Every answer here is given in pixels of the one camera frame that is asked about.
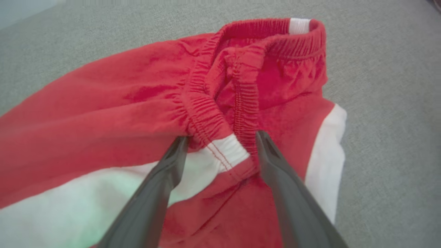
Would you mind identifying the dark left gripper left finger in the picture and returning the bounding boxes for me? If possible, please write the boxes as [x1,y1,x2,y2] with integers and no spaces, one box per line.
[98,136,189,248]

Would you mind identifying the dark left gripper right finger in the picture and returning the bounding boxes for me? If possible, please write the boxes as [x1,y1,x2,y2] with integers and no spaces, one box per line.
[255,130,348,248]

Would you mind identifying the red white-striped shorts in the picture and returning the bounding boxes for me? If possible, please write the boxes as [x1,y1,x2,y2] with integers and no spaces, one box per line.
[0,17,347,248]

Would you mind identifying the grey fabric sofa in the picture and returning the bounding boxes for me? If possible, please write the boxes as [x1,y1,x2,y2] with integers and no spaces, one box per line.
[0,0,441,248]

